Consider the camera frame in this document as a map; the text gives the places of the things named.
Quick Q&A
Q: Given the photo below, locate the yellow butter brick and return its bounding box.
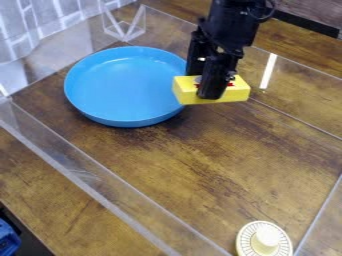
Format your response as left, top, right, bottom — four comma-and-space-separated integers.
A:
172, 75, 251, 105

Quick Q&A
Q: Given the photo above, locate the blue round tray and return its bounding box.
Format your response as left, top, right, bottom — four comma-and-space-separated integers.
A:
64, 46, 186, 128

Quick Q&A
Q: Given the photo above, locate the cream round lid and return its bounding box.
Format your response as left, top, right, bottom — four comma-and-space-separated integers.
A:
235, 221, 292, 256

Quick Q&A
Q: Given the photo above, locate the clear acrylic barrier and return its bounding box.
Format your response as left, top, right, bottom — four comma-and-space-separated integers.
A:
0, 96, 231, 256

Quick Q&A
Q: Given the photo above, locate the clear acrylic corner bracket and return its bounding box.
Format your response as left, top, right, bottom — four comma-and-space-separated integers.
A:
99, 0, 145, 43

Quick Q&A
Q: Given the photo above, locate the blue object at corner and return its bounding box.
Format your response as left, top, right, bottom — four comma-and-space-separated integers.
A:
0, 218, 21, 256

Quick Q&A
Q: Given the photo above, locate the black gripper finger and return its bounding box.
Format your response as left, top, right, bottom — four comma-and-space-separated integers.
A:
186, 33, 208, 76
196, 55, 239, 100

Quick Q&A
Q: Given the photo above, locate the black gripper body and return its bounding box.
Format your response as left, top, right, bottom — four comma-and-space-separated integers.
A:
191, 0, 266, 60

